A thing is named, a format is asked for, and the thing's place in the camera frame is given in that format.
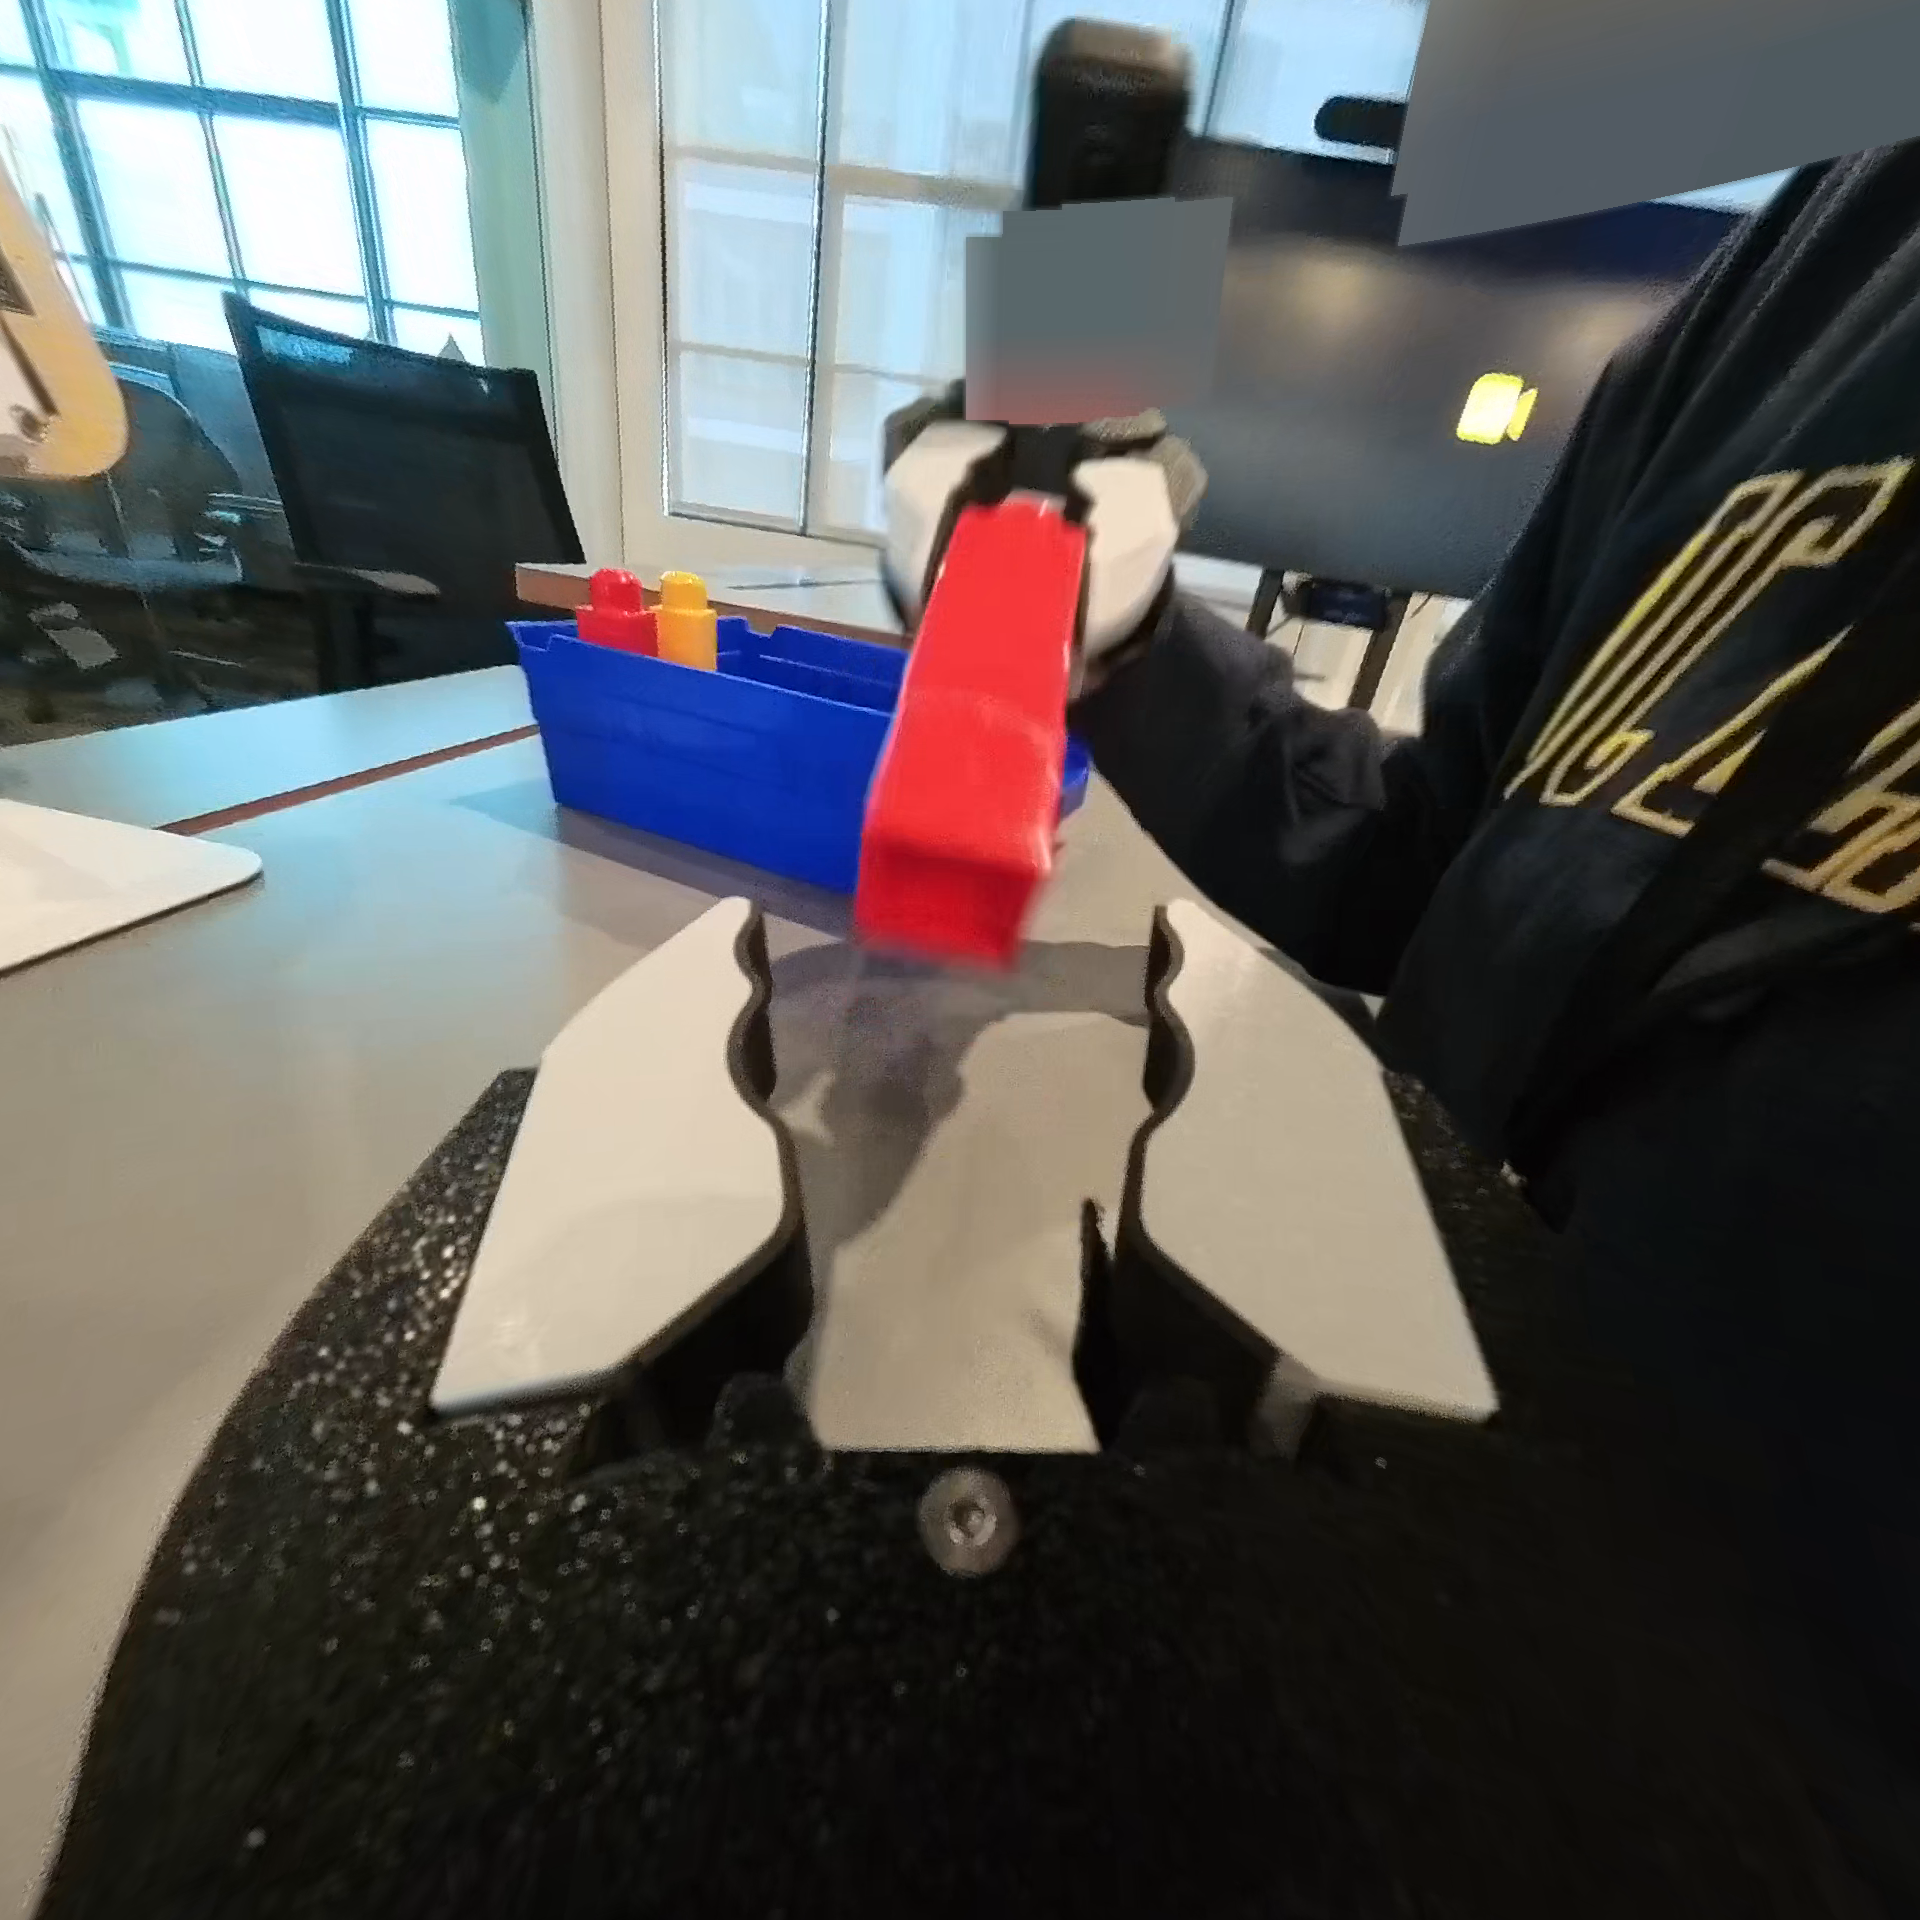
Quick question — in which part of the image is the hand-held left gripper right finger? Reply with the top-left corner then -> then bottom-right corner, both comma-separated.
1111,897 -> 1504,1457

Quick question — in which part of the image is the white flat pad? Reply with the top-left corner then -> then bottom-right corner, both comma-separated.
0,798 -> 265,977

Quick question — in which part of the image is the yellow wooden object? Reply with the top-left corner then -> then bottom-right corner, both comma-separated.
0,152 -> 133,482

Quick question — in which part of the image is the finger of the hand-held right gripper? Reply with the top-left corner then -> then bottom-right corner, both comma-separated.
1050,433 -> 1182,665
883,420 -> 1051,630

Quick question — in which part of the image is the person in dark sweatshirt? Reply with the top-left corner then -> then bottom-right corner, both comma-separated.
1371,142 -> 1920,1802

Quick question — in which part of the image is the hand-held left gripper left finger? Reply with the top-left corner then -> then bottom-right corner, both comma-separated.
429,897 -> 819,1420

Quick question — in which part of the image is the wood-edged table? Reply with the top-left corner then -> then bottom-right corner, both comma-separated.
515,560 -> 921,649

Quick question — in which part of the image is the blue plastic bin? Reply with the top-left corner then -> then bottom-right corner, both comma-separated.
505,615 -> 1098,899

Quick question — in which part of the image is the large dark screen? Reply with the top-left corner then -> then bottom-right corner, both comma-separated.
1178,142 -> 1794,601

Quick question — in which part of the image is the person's right forearm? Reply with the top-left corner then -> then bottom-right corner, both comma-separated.
1073,586 -> 1519,1000

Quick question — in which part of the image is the grid pane window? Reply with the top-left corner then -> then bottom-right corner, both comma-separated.
0,0 -> 489,355

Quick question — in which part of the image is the black mesh office chair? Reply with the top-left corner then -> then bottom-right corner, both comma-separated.
223,294 -> 591,695

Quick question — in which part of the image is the tall white frame window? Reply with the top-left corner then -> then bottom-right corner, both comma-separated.
661,0 -> 1051,544

